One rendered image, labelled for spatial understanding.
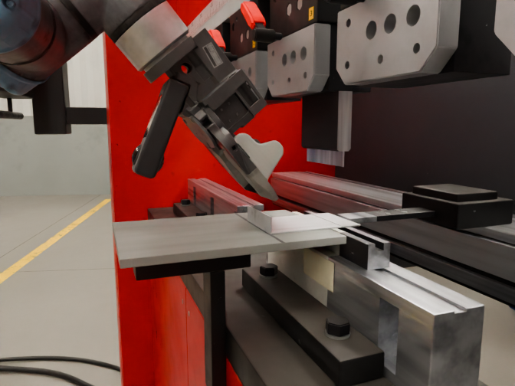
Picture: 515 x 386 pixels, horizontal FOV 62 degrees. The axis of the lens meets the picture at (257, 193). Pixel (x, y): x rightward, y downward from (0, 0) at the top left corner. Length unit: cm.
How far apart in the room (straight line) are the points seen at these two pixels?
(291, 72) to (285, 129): 92
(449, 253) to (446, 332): 34
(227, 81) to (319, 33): 13
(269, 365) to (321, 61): 36
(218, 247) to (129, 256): 9
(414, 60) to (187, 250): 29
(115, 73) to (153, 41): 90
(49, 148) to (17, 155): 52
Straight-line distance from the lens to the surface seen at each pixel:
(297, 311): 55
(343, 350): 48
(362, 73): 45
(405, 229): 83
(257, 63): 73
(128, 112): 138
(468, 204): 68
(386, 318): 49
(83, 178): 772
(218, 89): 50
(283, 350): 53
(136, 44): 50
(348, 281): 52
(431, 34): 38
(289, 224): 58
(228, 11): 90
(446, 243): 77
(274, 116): 149
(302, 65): 57
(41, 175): 792
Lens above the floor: 113
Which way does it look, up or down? 9 degrees down
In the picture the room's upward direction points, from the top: straight up
